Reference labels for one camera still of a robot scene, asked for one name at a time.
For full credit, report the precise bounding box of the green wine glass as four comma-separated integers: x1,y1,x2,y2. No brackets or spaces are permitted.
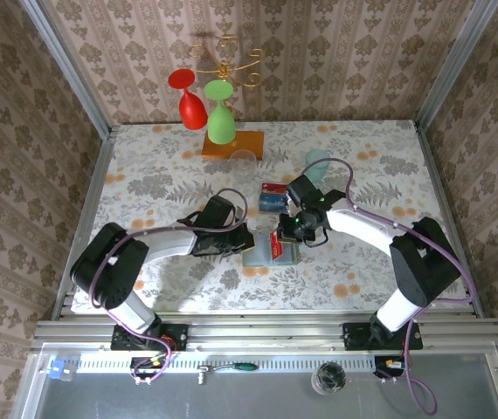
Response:
204,79,237,146

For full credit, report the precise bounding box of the red wine glass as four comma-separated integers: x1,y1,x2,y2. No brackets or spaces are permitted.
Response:
168,68,209,131

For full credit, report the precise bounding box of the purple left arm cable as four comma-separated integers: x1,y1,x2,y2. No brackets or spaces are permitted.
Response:
87,187,250,386

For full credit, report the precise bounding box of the black wired connector box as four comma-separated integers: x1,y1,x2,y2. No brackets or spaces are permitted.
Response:
373,355,408,380
128,355,168,380

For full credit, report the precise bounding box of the teal plastic tumbler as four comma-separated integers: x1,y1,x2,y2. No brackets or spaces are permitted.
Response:
304,148,332,182

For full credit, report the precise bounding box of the orange wooden rack base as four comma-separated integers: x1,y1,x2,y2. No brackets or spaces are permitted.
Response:
200,129,265,161

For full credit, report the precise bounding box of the aluminium frame post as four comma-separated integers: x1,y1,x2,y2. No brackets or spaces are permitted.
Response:
19,0,114,140
414,0,498,130

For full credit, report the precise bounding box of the aluminium side rail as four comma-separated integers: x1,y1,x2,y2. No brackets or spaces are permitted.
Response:
51,126,121,322
412,120,486,319

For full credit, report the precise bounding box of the blue VIP credit card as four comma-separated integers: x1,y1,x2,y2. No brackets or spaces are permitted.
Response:
258,194,287,214

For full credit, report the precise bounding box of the floral tablecloth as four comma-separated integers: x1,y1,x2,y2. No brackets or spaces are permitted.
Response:
72,120,473,315

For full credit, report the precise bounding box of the clear glass cup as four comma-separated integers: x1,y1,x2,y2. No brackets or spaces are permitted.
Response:
229,149,258,179

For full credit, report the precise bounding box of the blue connector block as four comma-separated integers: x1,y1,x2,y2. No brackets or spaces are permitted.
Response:
44,357,79,382

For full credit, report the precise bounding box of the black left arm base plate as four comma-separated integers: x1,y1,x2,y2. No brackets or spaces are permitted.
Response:
110,321,189,352

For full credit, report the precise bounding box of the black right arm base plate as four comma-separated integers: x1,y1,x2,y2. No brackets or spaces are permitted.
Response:
342,321,424,352

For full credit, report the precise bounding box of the green handled ratchet tool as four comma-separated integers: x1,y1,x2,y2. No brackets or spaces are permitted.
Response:
196,361,259,386

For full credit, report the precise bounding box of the aluminium front frame rail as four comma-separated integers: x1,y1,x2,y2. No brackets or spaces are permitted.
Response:
30,310,498,354

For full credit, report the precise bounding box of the gold wire glass rack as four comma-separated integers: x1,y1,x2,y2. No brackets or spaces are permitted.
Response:
187,33,266,88

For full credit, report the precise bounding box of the slotted white cable duct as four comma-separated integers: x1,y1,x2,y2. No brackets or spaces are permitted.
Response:
76,351,379,374

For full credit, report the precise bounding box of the clear glass jar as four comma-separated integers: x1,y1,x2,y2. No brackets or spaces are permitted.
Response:
310,361,348,396

